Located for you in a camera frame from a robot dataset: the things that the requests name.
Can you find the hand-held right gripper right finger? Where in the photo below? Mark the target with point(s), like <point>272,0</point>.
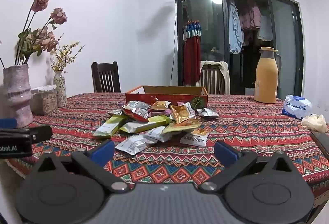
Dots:
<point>226,154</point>

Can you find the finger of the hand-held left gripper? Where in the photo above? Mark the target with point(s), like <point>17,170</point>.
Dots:
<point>7,123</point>
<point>41,132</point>

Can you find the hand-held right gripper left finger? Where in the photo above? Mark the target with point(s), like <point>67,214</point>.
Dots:
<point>102,153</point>

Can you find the pile of assorted snack packets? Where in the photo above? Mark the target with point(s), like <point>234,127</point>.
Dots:
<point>144,126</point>

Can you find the red cardboard box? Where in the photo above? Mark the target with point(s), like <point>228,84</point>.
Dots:
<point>164,98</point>

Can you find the pink ceramic vase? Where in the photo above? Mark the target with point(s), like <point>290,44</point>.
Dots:
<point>16,95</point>

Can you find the clear container white lid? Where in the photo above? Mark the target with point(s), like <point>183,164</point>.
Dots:
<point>48,101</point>

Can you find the small floral vase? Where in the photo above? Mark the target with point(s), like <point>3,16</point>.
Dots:
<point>60,90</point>

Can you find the yellow flower branches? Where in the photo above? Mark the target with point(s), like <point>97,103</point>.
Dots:
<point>61,62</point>

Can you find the wooden chair with cloth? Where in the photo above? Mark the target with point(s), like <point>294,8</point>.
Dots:
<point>225,77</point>

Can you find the brown slatted wooden chair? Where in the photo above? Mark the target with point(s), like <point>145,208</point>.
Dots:
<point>202,80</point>

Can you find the white blue tissue pack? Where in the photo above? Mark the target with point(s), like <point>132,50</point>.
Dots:
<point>295,107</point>

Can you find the yellow thermos jug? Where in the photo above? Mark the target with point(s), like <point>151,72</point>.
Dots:
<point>266,80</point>

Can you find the dark wooden chair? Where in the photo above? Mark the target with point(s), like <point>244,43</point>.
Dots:
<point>105,66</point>

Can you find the black flat slab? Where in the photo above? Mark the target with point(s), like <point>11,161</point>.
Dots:
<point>322,143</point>

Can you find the red hanging fabric bundle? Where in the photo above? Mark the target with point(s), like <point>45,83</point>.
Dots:
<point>191,59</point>

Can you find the dark framed sliding glass door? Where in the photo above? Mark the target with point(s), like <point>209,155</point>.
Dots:
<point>298,59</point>

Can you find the light blue hanging shirt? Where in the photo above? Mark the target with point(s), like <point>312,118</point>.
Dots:
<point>234,31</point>

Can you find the pale hanging garment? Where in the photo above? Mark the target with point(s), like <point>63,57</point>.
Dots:
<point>264,32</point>

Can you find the pink hanging clothes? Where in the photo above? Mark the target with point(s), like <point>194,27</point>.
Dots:
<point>250,15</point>

